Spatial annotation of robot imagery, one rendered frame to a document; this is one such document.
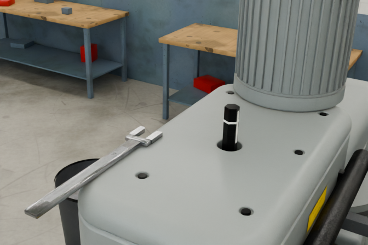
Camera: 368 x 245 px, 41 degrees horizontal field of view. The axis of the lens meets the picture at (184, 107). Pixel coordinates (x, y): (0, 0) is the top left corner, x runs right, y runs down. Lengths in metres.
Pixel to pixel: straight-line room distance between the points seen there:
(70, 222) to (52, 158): 1.63
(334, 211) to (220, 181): 0.20
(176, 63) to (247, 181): 5.25
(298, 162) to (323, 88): 0.19
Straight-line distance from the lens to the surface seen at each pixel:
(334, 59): 0.84
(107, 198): 0.60
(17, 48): 6.98
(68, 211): 2.96
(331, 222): 0.74
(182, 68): 5.83
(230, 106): 0.69
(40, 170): 4.41
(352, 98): 1.29
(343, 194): 0.80
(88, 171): 0.64
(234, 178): 0.64
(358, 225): 1.06
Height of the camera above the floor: 2.23
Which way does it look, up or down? 24 degrees down
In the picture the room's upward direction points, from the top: 1 degrees clockwise
